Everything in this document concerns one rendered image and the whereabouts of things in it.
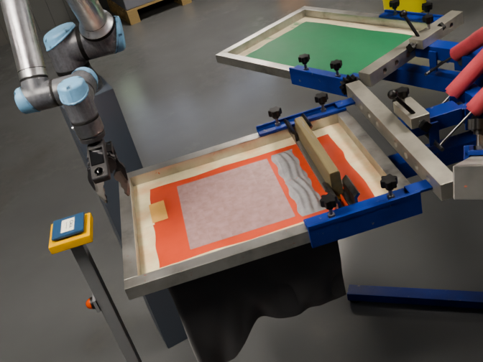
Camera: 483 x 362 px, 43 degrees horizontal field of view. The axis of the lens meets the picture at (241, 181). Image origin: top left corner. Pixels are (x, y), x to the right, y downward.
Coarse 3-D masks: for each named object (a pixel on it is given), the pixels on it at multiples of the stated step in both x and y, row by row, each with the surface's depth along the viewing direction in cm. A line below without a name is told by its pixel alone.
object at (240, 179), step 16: (256, 160) 197; (304, 160) 190; (336, 160) 186; (208, 176) 196; (224, 176) 194; (240, 176) 191; (256, 176) 189; (272, 176) 187; (160, 192) 194; (176, 192) 192; (192, 192) 190; (208, 192) 188; (224, 192) 186; (240, 192) 184; (176, 208) 185; (192, 208) 183
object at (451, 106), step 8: (440, 104) 182; (448, 104) 181; (456, 104) 180; (432, 112) 180; (440, 112) 178; (448, 112) 178; (456, 112) 178; (400, 120) 180; (432, 120) 178; (440, 120) 178; (448, 120) 179; (456, 120) 179; (408, 128) 178; (416, 128) 178; (440, 128) 180
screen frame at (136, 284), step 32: (320, 128) 205; (352, 128) 193; (192, 160) 201; (384, 160) 174; (128, 224) 177; (128, 256) 164; (224, 256) 155; (256, 256) 156; (128, 288) 154; (160, 288) 155
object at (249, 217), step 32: (256, 192) 182; (288, 192) 178; (320, 192) 174; (160, 224) 180; (192, 224) 176; (224, 224) 172; (256, 224) 169; (288, 224) 166; (160, 256) 167; (192, 256) 164
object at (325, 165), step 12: (300, 120) 190; (300, 132) 187; (312, 132) 182; (312, 144) 177; (312, 156) 179; (324, 156) 170; (324, 168) 166; (336, 168) 164; (336, 180) 164; (336, 192) 166
